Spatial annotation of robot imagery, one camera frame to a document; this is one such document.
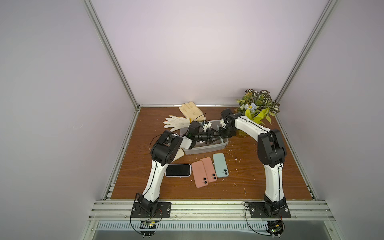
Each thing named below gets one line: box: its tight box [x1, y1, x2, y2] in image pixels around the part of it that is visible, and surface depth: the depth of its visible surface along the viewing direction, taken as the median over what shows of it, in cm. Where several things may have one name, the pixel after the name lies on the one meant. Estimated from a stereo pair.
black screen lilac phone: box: [165, 163, 192, 178], surface depth 88 cm
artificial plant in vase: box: [236, 88, 280, 138], surface depth 89 cm
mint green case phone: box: [212, 153, 229, 178], surface depth 90 cm
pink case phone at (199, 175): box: [191, 160, 209, 188], surface depth 87 cm
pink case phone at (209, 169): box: [200, 157, 218, 183], surface depth 88 cm
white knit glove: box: [163, 115, 190, 132], surface depth 112 cm
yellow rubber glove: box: [179, 101, 207, 122], surface depth 120 cm
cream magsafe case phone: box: [172, 147, 185, 163], surface depth 94 cm
